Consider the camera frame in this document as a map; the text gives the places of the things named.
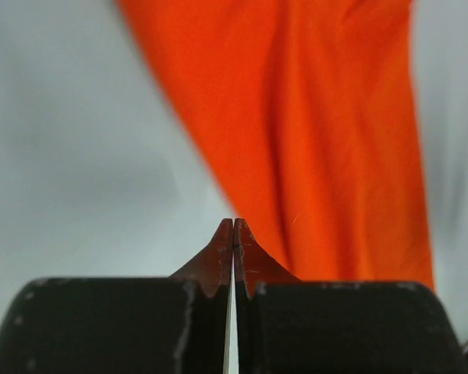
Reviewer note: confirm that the orange t shirt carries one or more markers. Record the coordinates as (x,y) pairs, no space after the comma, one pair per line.
(304,112)

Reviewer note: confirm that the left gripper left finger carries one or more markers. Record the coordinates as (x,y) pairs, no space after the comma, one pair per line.
(174,324)

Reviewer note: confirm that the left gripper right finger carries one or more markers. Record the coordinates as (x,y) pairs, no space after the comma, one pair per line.
(286,325)

